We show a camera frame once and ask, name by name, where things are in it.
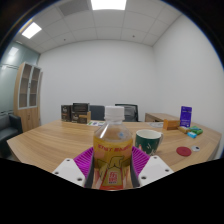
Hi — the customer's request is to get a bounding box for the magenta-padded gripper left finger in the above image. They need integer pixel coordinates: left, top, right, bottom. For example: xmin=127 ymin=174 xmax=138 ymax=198
xmin=52 ymin=146 xmax=96 ymax=188

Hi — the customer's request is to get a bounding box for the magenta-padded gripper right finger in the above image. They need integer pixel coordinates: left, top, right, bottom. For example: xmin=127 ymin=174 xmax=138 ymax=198
xmin=130 ymin=145 xmax=174 ymax=188

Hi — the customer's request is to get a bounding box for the yellow-labelled tea drink bottle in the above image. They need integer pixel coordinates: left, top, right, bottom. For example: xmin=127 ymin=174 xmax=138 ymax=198
xmin=92 ymin=105 xmax=134 ymax=191

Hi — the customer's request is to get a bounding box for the green and white printed mug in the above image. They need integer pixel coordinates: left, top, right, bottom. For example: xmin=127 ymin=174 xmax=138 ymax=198
xmin=134 ymin=129 xmax=165 ymax=157

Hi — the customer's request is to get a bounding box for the flat round red coaster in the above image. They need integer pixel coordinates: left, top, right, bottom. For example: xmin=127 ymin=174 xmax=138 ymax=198
xmin=176 ymin=146 xmax=193 ymax=157

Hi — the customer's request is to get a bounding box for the white paper sheet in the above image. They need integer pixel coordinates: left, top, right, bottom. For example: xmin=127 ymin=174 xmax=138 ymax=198
xmin=148 ymin=121 xmax=164 ymax=129

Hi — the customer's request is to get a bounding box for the orange wooden box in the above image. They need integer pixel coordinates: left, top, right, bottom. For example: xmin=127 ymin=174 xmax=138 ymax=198
xmin=162 ymin=118 xmax=181 ymax=131

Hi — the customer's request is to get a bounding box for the small yellow box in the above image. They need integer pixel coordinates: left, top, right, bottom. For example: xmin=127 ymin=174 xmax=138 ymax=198
xmin=177 ymin=125 xmax=190 ymax=134

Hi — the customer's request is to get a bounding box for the low wooden side cabinet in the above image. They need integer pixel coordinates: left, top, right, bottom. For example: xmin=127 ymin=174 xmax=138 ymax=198
xmin=144 ymin=112 xmax=181 ymax=123

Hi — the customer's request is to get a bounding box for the printed leaflet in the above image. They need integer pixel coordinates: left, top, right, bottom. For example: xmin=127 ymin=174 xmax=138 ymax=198
xmin=86 ymin=120 xmax=106 ymax=127

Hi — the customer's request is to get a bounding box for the small dark printed box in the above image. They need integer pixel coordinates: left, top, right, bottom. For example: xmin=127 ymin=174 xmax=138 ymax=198
xmin=60 ymin=104 xmax=73 ymax=123

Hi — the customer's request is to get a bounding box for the green flat package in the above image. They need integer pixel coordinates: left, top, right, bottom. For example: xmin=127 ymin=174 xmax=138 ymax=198
xmin=188 ymin=125 xmax=204 ymax=136

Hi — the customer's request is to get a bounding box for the large dark printed box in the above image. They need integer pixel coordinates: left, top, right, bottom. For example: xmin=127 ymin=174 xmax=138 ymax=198
xmin=71 ymin=102 xmax=92 ymax=125

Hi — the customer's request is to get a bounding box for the black mesh office chair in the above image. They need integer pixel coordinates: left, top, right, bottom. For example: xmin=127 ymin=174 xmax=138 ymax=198
xmin=114 ymin=103 xmax=140 ymax=123

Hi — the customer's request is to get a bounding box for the upright purple box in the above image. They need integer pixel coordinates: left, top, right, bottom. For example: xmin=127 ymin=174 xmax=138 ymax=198
xmin=179 ymin=105 xmax=193 ymax=128

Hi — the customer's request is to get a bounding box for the dark padded office chair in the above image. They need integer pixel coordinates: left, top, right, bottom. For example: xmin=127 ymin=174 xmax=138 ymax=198
xmin=89 ymin=105 xmax=106 ymax=122

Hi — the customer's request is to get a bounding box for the wooden glass-door shelf cabinet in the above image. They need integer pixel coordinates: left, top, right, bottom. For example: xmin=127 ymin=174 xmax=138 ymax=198
xmin=13 ymin=62 xmax=44 ymax=133

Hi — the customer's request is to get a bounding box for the black leather sofa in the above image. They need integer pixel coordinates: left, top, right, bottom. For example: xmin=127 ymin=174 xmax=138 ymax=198
xmin=0 ymin=113 xmax=24 ymax=158

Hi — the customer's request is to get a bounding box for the rectangular ceiling light panel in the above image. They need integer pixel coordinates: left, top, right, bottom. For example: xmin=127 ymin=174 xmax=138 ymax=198
xmin=90 ymin=0 xmax=128 ymax=11
xmin=21 ymin=21 xmax=43 ymax=40

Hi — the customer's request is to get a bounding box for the ceiling air vent grille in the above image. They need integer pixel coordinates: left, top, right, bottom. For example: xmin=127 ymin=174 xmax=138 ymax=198
xmin=58 ymin=0 xmax=90 ymax=17

